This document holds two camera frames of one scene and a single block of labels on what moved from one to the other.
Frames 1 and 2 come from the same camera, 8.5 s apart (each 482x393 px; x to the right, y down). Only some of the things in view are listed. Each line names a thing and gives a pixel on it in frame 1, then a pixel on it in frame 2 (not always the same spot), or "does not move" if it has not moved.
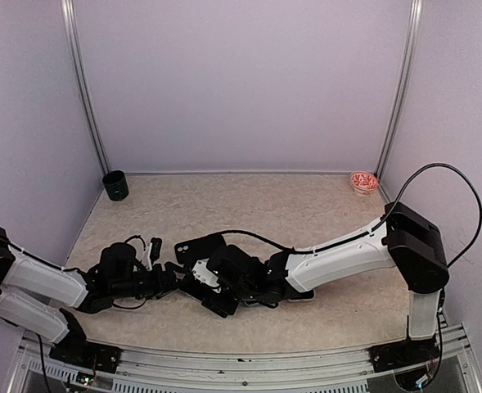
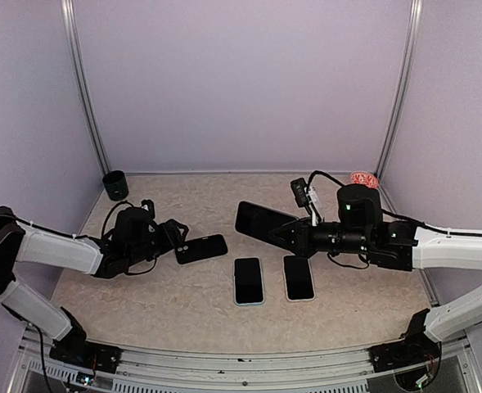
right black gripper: [220, 308] to [302, 245]
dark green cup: [116, 184] does not move
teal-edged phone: [196, 289] to [259, 222]
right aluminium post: [412, 29] does not move
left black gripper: [164, 287] to [171, 237]
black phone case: [198, 249] does not move
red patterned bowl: [363, 183] does not move
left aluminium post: [68, 7] does not move
